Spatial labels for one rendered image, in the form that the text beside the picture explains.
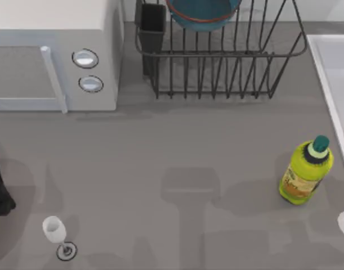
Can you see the round silver microwave knob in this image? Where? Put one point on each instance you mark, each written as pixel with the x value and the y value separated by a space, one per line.
pixel 90 83
pixel 85 58

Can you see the pale microwave oven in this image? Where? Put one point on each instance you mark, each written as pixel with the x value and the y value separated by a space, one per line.
pixel 110 56

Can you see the black cutlery holder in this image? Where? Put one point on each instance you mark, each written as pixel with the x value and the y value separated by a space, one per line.
pixel 152 36

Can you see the blue bowl with red rim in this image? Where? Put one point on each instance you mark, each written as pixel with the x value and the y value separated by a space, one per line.
pixel 201 15

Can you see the green bottle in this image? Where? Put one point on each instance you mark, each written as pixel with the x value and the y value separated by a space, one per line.
pixel 304 174

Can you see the white wine glass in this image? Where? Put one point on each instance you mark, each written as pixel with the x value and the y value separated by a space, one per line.
pixel 55 231

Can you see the white sink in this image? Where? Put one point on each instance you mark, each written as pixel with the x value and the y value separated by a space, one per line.
pixel 335 92

